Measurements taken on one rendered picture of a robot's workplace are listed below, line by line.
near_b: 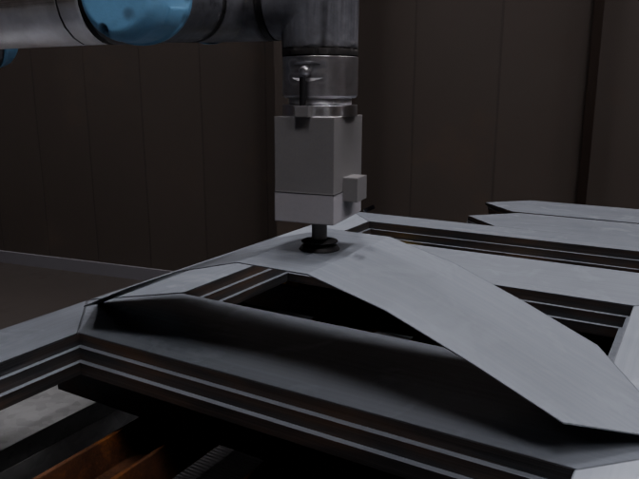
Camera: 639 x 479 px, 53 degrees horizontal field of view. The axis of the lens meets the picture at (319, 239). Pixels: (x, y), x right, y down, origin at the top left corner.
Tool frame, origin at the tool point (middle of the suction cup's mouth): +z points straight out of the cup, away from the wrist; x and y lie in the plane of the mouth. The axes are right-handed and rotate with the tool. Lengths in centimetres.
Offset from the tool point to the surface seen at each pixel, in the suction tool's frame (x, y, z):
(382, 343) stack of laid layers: -5.6, 5.7, 10.7
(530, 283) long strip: -19.3, 36.4, 10.6
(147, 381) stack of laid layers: 17.2, -7.6, 13.8
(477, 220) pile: -4, 89, 12
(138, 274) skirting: 222, 252, 94
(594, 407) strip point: -27.7, -7.7, 7.8
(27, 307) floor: 245, 186, 98
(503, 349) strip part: -20.0, -6.5, 4.4
